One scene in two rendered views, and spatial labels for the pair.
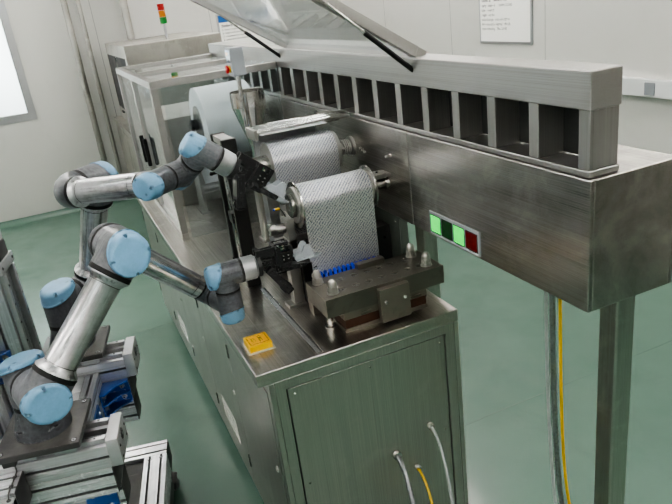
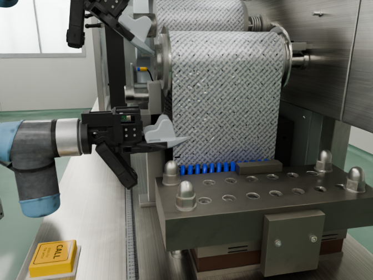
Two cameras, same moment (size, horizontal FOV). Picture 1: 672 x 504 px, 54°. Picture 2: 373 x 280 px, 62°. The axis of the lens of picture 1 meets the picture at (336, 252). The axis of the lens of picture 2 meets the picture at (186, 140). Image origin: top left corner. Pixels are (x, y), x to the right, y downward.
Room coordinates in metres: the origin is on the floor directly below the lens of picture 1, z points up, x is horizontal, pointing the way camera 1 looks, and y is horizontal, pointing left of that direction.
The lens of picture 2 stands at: (1.31, -0.06, 1.29)
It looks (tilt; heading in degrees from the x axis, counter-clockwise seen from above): 18 degrees down; 10
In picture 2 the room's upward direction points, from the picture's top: straight up
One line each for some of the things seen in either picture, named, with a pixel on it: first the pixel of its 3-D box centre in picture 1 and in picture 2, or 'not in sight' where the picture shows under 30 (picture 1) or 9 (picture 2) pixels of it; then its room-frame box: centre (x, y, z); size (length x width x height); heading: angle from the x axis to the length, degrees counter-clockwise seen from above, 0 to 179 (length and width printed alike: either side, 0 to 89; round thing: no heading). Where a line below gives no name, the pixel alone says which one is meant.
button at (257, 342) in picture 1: (257, 342); (54, 257); (1.73, 0.27, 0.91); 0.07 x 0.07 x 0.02; 21
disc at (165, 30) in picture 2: (295, 204); (165, 62); (1.97, 0.11, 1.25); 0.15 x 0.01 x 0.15; 21
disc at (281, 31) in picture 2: (367, 187); (274, 60); (2.06, -0.13, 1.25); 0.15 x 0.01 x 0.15; 21
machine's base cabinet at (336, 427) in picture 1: (261, 318); not in sight; (2.86, 0.40, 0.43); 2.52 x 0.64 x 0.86; 21
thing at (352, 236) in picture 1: (343, 241); (226, 128); (1.96, -0.03, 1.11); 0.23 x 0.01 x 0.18; 111
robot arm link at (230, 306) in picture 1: (227, 302); (38, 183); (1.83, 0.35, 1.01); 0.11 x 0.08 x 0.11; 37
